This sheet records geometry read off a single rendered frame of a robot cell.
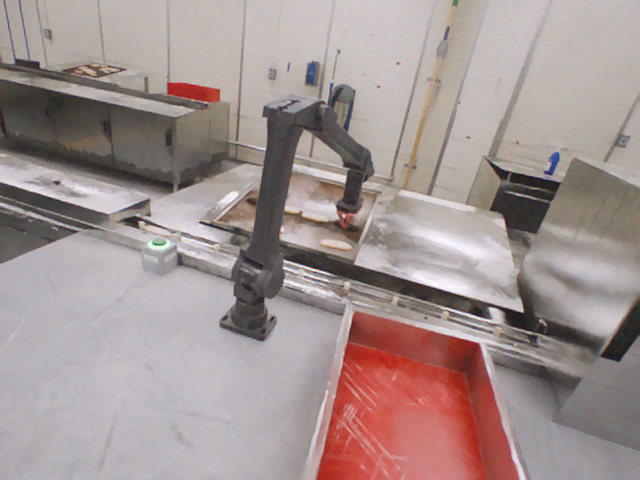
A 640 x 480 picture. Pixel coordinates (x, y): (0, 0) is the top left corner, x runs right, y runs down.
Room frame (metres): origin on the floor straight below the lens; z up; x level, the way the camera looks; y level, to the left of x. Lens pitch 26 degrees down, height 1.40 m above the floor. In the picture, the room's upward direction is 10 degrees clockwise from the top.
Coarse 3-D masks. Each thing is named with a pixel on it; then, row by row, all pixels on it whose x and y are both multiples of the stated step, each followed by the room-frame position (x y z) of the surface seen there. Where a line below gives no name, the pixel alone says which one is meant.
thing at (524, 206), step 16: (480, 160) 3.31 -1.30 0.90; (496, 160) 3.01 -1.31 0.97; (480, 176) 3.08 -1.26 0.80; (496, 176) 2.51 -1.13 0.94; (512, 176) 2.57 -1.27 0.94; (528, 176) 2.69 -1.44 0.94; (544, 176) 2.41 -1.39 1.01; (560, 176) 2.67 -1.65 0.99; (480, 192) 2.84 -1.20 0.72; (496, 192) 2.34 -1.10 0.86; (512, 192) 2.34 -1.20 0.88; (528, 192) 2.30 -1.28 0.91; (544, 192) 2.28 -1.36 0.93; (480, 208) 2.64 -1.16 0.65; (496, 208) 2.33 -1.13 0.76; (512, 208) 2.31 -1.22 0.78; (528, 208) 2.29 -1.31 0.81; (544, 208) 2.27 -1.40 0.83; (512, 224) 2.30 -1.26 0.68; (528, 224) 2.28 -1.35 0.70
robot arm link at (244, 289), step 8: (248, 264) 0.69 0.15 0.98; (256, 264) 0.69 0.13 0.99; (240, 272) 0.68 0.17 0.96; (248, 272) 0.67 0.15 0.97; (256, 272) 0.67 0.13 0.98; (240, 280) 0.67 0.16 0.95; (248, 280) 0.67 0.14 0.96; (240, 288) 0.66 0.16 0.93; (248, 288) 0.67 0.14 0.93; (240, 296) 0.66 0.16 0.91; (248, 296) 0.65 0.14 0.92; (256, 296) 0.66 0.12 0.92
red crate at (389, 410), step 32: (352, 352) 0.64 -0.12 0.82; (384, 352) 0.66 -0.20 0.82; (352, 384) 0.54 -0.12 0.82; (384, 384) 0.56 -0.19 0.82; (416, 384) 0.58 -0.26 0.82; (448, 384) 0.59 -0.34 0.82; (352, 416) 0.47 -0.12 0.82; (384, 416) 0.48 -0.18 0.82; (416, 416) 0.49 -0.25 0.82; (448, 416) 0.51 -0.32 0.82; (352, 448) 0.40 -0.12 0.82; (384, 448) 0.41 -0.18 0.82; (416, 448) 0.42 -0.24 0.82; (448, 448) 0.43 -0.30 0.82; (480, 448) 0.45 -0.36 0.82
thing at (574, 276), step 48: (576, 192) 0.93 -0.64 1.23; (624, 192) 0.74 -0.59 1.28; (576, 240) 0.82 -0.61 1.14; (624, 240) 0.65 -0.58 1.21; (528, 288) 0.93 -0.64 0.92; (576, 288) 0.71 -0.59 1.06; (624, 288) 0.58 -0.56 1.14; (576, 336) 0.62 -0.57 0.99; (624, 336) 0.72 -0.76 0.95; (576, 384) 0.54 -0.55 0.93; (624, 384) 0.53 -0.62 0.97; (624, 432) 0.52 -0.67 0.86
